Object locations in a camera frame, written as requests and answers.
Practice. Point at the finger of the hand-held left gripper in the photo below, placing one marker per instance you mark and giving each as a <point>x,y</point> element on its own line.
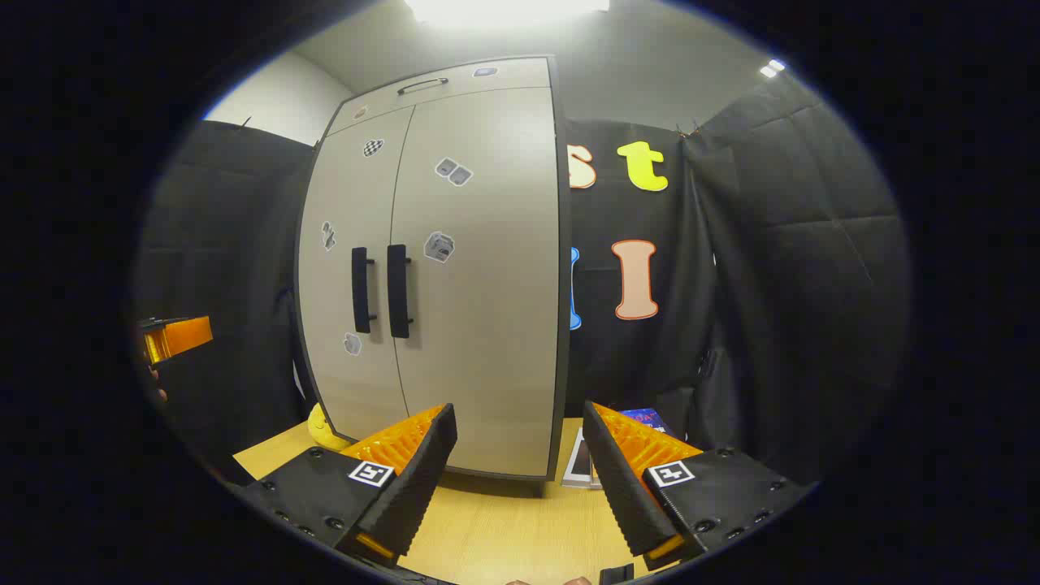
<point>183,333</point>

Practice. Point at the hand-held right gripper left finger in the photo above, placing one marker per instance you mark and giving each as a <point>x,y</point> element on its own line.
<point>422,479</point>

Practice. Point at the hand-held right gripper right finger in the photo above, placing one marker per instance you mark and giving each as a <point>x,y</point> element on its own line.
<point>617,479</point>

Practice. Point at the grey cabinet door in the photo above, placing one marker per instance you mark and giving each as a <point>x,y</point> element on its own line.
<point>337,292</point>
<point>487,325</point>

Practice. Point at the grey double-door shoe cabinet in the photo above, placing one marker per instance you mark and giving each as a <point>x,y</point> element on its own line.
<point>563,244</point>

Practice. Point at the grey cabinet drawer front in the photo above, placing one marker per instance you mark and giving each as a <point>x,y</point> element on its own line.
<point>487,85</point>

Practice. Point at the white booklet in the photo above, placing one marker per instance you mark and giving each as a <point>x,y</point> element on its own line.
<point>578,463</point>

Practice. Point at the blue book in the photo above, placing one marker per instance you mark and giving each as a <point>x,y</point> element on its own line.
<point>646,418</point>

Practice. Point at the yellow toy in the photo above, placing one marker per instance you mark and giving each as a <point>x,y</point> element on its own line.
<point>322,431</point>

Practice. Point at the black backdrop cloth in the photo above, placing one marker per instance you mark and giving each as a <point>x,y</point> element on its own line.
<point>772,284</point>

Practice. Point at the small ceiling light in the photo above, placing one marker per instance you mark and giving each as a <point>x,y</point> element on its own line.
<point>772,68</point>

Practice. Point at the large ceiling light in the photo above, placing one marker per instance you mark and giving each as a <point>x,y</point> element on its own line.
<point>504,8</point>

